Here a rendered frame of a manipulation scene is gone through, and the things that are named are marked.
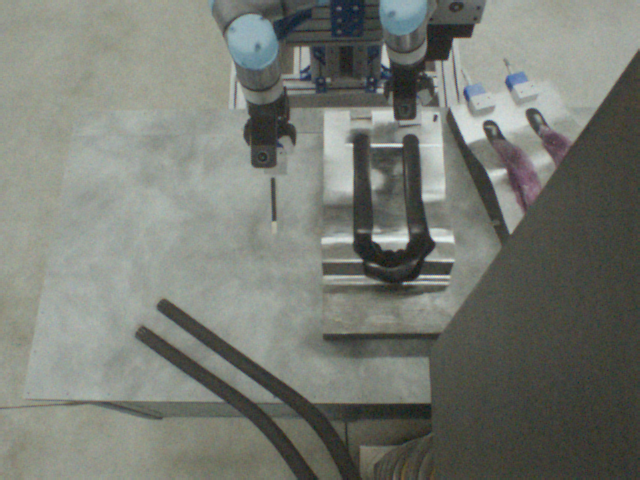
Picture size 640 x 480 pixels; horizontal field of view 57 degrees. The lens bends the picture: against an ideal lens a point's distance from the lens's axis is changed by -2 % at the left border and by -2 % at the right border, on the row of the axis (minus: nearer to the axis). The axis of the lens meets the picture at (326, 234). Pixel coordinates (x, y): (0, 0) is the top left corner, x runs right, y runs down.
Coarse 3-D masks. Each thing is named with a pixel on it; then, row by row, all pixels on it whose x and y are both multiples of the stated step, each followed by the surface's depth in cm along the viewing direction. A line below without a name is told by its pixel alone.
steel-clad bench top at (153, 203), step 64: (128, 128) 145; (192, 128) 144; (320, 128) 143; (448, 128) 142; (64, 192) 139; (128, 192) 138; (192, 192) 138; (256, 192) 137; (320, 192) 137; (448, 192) 136; (64, 256) 133; (128, 256) 132; (192, 256) 132; (256, 256) 131; (320, 256) 131; (64, 320) 127; (128, 320) 127; (256, 320) 126; (320, 320) 126; (64, 384) 122; (128, 384) 122; (192, 384) 121; (256, 384) 121; (320, 384) 121; (384, 384) 120
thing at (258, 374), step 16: (160, 304) 125; (176, 320) 122; (192, 320) 122; (192, 336) 121; (208, 336) 119; (224, 352) 116; (240, 352) 116; (240, 368) 114; (256, 368) 113; (272, 384) 111
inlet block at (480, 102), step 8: (464, 72) 141; (464, 88) 138; (472, 88) 138; (480, 88) 138; (464, 96) 140; (472, 96) 137; (480, 96) 136; (488, 96) 136; (472, 104) 136; (480, 104) 135; (488, 104) 135; (472, 112) 137; (480, 112) 136; (488, 112) 137
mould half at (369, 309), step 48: (336, 144) 131; (384, 144) 131; (432, 144) 130; (336, 192) 127; (384, 192) 127; (432, 192) 127; (336, 240) 118; (384, 240) 118; (336, 288) 122; (384, 288) 122; (432, 288) 121; (336, 336) 121; (384, 336) 121; (432, 336) 121
